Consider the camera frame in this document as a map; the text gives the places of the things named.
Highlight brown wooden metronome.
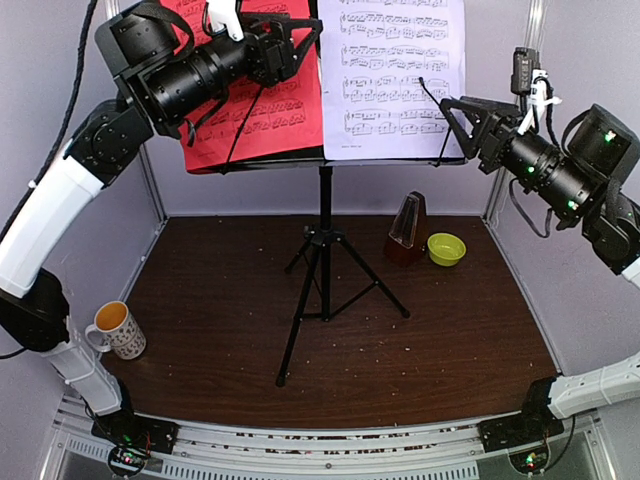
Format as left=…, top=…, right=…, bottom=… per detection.
left=384, top=191, right=429, bottom=267

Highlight yellow-green bowl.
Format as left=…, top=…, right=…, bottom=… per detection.
left=427, top=233, right=467, bottom=267

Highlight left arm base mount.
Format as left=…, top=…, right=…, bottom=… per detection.
left=84, top=403, right=179, bottom=479

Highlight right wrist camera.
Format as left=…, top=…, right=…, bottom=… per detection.
left=511, top=47, right=562, bottom=135

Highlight patterned white mug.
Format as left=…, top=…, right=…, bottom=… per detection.
left=84, top=301, right=147, bottom=360

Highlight red sheet music page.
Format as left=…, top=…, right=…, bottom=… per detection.
left=158, top=0, right=326, bottom=175

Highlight black music stand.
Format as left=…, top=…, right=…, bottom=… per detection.
left=187, top=0, right=471, bottom=387

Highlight white sheet music page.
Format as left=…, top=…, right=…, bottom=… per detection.
left=318, top=0, right=465, bottom=161

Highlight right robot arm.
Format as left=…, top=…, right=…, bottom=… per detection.
left=439, top=96, right=639, bottom=442

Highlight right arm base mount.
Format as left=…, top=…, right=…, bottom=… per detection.
left=478, top=377, right=567, bottom=477

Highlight left aluminium corner post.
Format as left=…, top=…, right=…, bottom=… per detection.
left=104, top=0, right=167, bottom=223

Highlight aluminium front frame rail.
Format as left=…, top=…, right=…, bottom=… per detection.
left=39, top=395, right=618, bottom=479

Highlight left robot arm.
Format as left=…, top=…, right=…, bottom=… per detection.
left=1, top=1, right=323, bottom=444

